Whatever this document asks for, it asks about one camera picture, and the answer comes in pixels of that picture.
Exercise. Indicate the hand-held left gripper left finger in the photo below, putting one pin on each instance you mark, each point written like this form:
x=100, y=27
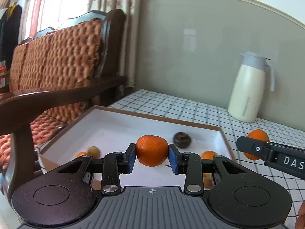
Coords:
x=130, y=158

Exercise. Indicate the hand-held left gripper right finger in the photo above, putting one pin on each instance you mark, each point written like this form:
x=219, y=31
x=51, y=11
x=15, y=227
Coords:
x=173, y=159

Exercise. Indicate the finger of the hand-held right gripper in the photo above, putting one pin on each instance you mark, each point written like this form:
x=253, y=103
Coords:
x=252, y=145

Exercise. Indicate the orange tangerine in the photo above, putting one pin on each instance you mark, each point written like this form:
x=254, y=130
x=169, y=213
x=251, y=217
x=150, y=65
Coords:
x=208, y=155
x=152, y=150
x=82, y=154
x=258, y=136

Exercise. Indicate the dark wrinkled avocado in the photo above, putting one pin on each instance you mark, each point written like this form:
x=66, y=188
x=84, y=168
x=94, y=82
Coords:
x=182, y=140

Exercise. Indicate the brown cardboard box white inside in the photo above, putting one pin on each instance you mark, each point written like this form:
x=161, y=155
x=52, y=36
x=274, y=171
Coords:
x=119, y=128

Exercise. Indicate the small yellow-green kiwi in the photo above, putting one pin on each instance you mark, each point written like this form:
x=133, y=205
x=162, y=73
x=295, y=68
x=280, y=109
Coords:
x=93, y=150

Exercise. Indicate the person's right hand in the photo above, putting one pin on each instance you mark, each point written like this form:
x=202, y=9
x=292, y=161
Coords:
x=301, y=216

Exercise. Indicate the cream thermos jug grey lid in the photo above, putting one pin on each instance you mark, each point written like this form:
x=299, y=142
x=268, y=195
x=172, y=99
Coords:
x=247, y=93

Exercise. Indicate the white black-checked tablecloth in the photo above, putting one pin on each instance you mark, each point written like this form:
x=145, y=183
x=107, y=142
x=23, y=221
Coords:
x=190, y=109

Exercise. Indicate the wooden sofa with woven cushion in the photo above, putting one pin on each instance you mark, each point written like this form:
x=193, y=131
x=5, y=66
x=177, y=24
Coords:
x=57, y=52

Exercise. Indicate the red printed bag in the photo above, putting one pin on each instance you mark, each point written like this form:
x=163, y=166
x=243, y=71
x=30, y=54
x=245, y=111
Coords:
x=2, y=74

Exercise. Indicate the window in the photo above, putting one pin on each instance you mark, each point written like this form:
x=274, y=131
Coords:
x=66, y=0

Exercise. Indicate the dark hanging jacket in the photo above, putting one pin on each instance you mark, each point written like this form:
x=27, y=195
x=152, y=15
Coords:
x=12, y=28

